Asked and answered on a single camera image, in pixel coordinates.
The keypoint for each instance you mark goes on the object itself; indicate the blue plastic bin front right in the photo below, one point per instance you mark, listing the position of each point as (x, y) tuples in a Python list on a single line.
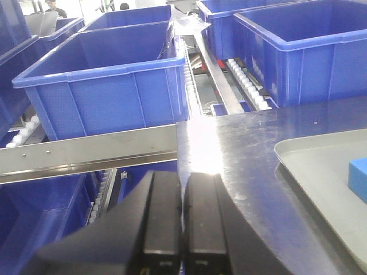
[(305, 52)]

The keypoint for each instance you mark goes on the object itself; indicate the blue plastic bin rear right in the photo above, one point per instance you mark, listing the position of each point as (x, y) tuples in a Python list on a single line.
[(220, 35)]

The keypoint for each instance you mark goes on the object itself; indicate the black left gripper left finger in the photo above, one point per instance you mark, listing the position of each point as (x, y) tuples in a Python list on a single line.
[(140, 235)]

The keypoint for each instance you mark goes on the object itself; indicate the blue plastic bin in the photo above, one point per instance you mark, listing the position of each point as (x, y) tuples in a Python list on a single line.
[(109, 80), (305, 52), (220, 35), (129, 17)]

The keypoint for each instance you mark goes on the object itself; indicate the blue plastic bin rear left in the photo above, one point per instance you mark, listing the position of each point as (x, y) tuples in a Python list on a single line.
[(129, 17)]

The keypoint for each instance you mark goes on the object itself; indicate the steel shelf front rail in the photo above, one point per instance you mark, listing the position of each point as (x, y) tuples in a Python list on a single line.
[(90, 153)]

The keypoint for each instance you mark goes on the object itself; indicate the blue bin lower shelf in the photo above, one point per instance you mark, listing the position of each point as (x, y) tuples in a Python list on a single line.
[(37, 212)]

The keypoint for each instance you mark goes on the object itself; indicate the blue plastic bin front left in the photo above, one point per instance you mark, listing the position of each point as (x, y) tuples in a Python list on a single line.
[(109, 80)]

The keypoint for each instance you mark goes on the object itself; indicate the blue bin far left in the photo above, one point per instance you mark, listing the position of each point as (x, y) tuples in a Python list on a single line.
[(14, 101)]

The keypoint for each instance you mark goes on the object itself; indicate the grey metal tray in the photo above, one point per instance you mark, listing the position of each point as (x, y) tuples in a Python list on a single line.
[(320, 166)]

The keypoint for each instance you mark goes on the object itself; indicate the blue cube block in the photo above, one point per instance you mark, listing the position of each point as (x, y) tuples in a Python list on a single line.
[(357, 178)]

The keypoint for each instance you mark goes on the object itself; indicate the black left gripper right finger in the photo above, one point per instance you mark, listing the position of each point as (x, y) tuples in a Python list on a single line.
[(219, 240)]

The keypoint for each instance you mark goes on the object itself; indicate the white roller track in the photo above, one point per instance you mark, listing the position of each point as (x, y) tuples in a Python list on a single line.
[(248, 89)]

